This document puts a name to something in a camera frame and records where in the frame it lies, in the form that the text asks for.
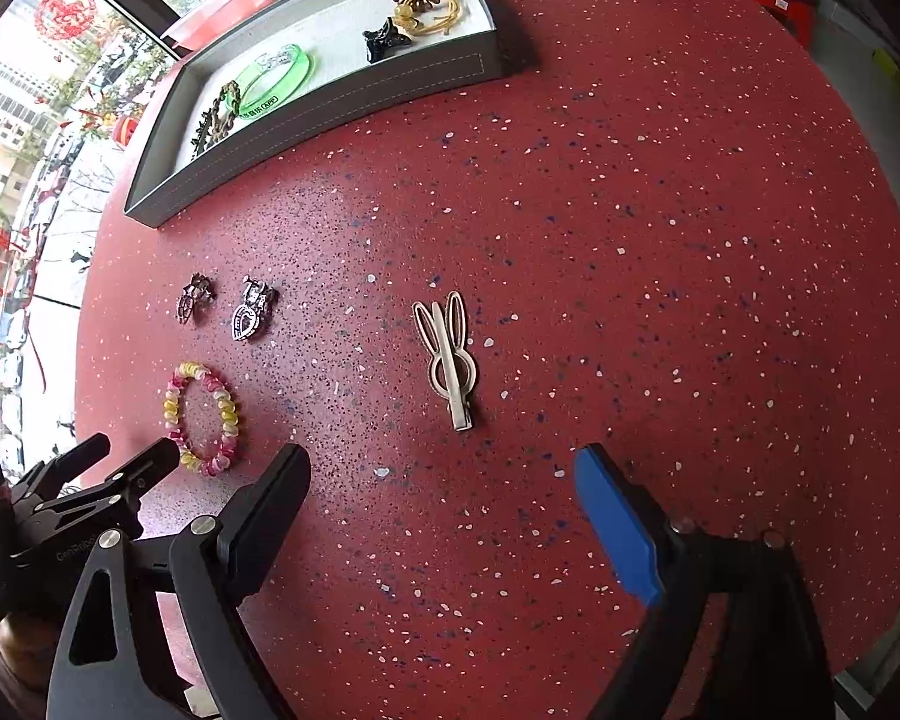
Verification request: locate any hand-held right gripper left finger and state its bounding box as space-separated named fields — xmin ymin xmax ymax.
xmin=45 ymin=444 xmax=312 ymax=720

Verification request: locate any silver bunny hair clip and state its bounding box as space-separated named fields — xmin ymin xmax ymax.
xmin=411 ymin=290 xmax=481 ymax=432

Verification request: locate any person's left forearm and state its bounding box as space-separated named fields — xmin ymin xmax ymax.
xmin=0 ymin=611 xmax=57 ymax=720

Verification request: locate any silver heart rhinestone hair clip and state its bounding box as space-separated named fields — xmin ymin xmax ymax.
xmin=231 ymin=276 xmax=277 ymax=340

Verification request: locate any brown rhinestone hair clip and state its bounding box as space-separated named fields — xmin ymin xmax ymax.
xmin=178 ymin=274 xmax=215 ymax=325

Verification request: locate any brown braided bracelet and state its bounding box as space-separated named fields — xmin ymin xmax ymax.
xmin=191 ymin=81 xmax=242 ymax=155

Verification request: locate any pink plastic basin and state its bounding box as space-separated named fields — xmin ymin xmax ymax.
xmin=169 ymin=0 xmax=275 ymax=53

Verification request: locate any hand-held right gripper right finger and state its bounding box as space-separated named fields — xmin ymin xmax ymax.
xmin=574 ymin=444 xmax=833 ymax=720

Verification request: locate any black hair claw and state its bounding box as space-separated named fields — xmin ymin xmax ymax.
xmin=362 ymin=17 xmax=406 ymax=62

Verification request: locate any yellow hair tie with flower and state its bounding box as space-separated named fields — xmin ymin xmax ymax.
xmin=390 ymin=0 xmax=466 ymax=38

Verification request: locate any grey jewelry tray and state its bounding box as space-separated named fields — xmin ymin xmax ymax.
xmin=124 ymin=0 xmax=503 ymax=230

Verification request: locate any pink yellow bead bracelet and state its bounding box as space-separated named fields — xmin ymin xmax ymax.
xmin=165 ymin=362 xmax=241 ymax=477

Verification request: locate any red window decal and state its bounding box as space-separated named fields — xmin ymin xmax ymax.
xmin=34 ymin=0 xmax=97 ymax=38

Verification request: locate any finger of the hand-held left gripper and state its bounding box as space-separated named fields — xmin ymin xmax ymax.
xmin=105 ymin=439 xmax=179 ymax=518
xmin=15 ymin=433 xmax=111 ymax=500

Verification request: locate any green plastic bangle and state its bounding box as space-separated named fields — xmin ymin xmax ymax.
xmin=236 ymin=43 xmax=317 ymax=122

